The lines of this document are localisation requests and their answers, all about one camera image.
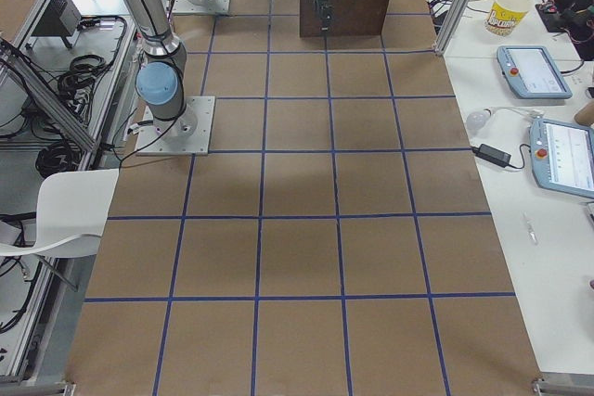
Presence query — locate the yellow popcorn bucket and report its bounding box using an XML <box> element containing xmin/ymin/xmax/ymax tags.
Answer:
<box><xmin>484</xmin><ymin>0</ymin><xmax>533</xmax><ymax>36</ymax></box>

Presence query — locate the white plastic chair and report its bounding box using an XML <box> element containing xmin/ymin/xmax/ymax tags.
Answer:
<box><xmin>1</xmin><ymin>168</ymin><xmax>119</xmax><ymax>259</ymax></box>

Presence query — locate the teach pendant tablet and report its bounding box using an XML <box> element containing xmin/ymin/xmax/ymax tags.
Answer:
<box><xmin>529</xmin><ymin>118</ymin><xmax>593</xmax><ymax>198</ymax></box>
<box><xmin>496</xmin><ymin>45</ymin><xmax>573</xmax><ymax>99</ymax></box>

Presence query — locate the lower teach pendant tablet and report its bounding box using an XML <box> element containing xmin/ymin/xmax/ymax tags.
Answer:
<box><xmin>529</xmin><ymin>118</ymin><xmax>593</xmax><ymax>198</ymax></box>

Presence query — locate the cardboard tube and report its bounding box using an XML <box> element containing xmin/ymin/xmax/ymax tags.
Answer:
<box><xmin>574</xmin><ymin>103</ymin><xmax>594</xmax><ymax>126</ymax></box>

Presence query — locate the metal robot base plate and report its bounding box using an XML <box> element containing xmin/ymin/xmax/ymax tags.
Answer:
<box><xmin>135</xmin><ymin>96</ymin><xmax>215</xmax><ymax>156</ymax></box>

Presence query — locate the upper teach pendant tablet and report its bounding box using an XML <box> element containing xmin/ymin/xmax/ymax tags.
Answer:
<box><xmin>496</xmin><ymin>45</ymin><xmax>573</xmax><ymax>99</ymax></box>

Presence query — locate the black power adapter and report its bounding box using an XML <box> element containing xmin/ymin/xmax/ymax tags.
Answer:
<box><xmin>471</xmin><ymin>144</ymin><xmax>510</xmax><ymax>168</ymax></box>

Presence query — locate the white light bulb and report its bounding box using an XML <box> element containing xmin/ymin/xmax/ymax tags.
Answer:
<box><xmin>465</xmin><ymin>109</ymin><xmax>493</xmax><ymax>134</ymax></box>

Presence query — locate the black cable coil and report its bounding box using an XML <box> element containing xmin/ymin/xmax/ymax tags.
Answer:
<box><xmin>35</xmin><ymin>141</ymin><xmax>81</xmax><ymax>179</ymax></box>

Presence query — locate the small white syringe pen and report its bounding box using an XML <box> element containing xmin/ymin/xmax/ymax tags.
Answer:
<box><xmin>523</xmin><ymin>212</ymin><xmax>539</xmax><ymax>246</ymax></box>

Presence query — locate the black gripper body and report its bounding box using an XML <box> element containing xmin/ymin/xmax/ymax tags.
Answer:
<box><xmin>313</xmin><ymin>0</ymin><xmax>334</xmax><ymax>33</ymax></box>

